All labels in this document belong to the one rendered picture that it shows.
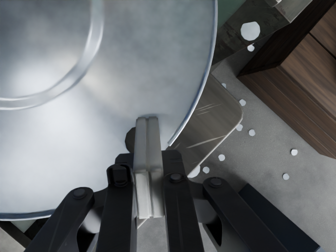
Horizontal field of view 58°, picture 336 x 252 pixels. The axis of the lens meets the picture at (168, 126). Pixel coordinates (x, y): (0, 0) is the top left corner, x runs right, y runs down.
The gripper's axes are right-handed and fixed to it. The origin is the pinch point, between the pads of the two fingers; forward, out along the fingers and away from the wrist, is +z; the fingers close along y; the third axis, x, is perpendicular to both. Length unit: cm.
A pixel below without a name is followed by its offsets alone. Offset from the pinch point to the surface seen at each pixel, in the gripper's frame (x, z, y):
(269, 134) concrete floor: -37, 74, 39
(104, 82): 3.6, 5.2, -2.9
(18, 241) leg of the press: -17.7, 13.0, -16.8
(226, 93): 2.3, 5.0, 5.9
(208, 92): 2.4, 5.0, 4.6
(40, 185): -3.2, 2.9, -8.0
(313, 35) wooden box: -1, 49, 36
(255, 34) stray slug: 4.3, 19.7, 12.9
